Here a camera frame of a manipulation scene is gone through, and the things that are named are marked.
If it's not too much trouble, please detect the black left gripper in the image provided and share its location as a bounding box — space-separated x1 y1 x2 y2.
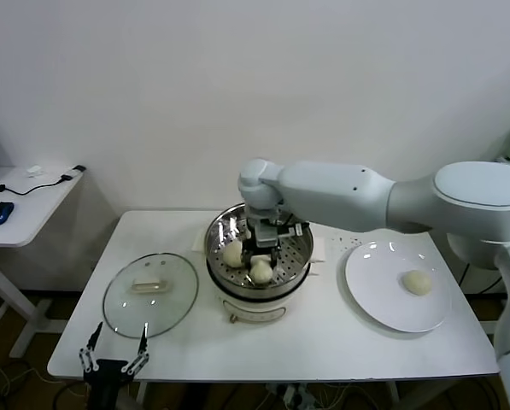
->
78 320 151 389

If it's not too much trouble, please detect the stainless steel steamer basket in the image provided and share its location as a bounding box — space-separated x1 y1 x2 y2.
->
193 202 327 300

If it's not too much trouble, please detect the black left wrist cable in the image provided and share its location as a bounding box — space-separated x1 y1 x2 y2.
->
51 378 89 410

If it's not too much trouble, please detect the black usb adapter cable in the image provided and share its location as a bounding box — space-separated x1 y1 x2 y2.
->
0 164 87 196

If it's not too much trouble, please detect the white round plate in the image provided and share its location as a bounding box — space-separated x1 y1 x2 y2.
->
344 240 452 334

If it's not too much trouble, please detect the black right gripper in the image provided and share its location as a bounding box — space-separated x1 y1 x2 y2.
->
240 213 302 277

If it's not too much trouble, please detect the white side desk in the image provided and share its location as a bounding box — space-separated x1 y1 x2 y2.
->
0 164 87 360

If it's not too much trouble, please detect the white table leg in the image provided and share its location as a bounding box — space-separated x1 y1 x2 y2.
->
382 381 403 410
124 381 151 410

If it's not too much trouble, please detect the glass pot lid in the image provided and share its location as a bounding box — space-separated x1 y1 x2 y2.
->
103 252 200 341

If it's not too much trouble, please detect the white power strip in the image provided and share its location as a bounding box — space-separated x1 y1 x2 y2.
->
266 383 319 410

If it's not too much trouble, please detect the white steamed baozi bun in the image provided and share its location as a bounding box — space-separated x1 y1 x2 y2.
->
222 240 243 269
249 257 275 286
402 268 434 296

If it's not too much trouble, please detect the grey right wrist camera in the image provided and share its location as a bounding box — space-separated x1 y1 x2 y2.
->
254 224 282 249

